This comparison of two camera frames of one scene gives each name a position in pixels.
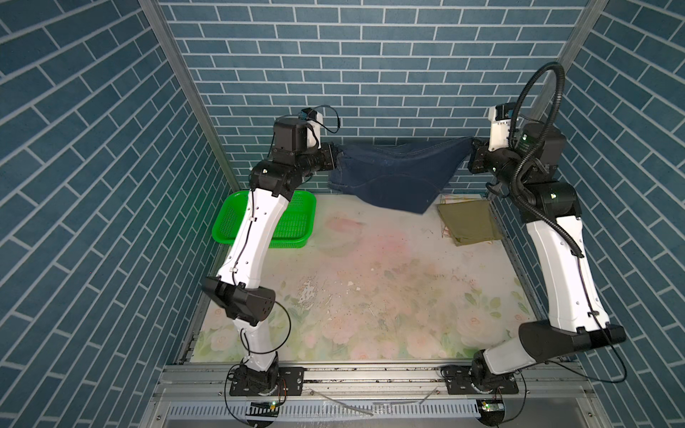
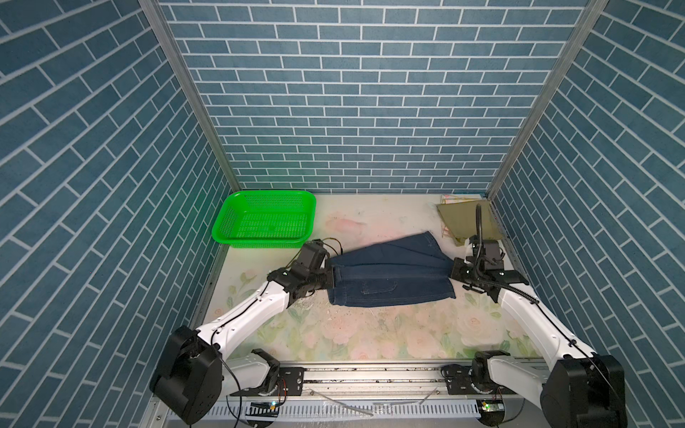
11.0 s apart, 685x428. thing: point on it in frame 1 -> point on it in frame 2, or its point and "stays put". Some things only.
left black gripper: (326, 153) -> (330, 277)
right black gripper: (480, 152) -> (456, 269)
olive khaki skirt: (470, 222) stays put
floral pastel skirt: (457, 198) stays put
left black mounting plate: (281, 382) stays put
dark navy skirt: (407, 175) -> (416, 268)
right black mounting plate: (459, 379) stays put
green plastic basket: (295, 226) stays put
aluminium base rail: (560, 383) stays put
